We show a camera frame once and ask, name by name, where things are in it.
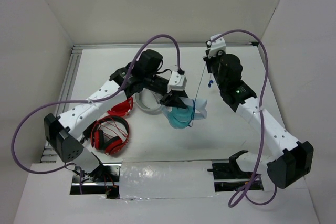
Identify purple cable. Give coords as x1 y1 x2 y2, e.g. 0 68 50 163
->
10 34 184 175
209 29 278 208

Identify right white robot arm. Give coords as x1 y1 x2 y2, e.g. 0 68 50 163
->
203 49 314 189

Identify small red headphones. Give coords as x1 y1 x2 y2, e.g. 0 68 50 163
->
107 97 134 117

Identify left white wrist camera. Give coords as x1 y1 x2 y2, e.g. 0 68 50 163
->
167 71 187 92

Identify white foil cover sheet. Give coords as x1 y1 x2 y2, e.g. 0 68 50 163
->
119 161 215 199

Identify grey white headphones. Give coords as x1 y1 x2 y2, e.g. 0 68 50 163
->
134 89 162 115

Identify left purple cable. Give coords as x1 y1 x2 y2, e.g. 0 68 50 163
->
10 34 184 175

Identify blue headphone cable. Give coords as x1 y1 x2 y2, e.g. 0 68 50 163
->
188 60 214 127

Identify red black headphones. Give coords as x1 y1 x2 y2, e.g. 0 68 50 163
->
90 115 130 155

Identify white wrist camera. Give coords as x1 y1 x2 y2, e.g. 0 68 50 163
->
205 34 226 58
167 71 187 92

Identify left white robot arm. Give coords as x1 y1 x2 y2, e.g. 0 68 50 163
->
44 49 187 182

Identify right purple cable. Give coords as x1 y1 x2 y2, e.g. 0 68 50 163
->
209 29 278 208

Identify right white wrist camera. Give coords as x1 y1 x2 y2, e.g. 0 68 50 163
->
205 34 226 58

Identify teal cat-ear headphones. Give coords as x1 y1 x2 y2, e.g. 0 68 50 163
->
162 98 207 129

